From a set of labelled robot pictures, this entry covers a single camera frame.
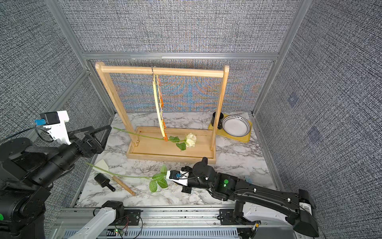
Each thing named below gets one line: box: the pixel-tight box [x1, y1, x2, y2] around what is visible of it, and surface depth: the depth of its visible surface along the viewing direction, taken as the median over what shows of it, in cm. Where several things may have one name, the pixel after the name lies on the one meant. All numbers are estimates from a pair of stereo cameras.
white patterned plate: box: [221, 115, 252, 137], surface depth 112 cm
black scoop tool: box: [94, 172, 116, 192], surface depth 85 cm
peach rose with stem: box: [85, 162, 169, 193], surface depth 62 cm
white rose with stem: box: [112, 126, 197, 151], surface depth 80 cm
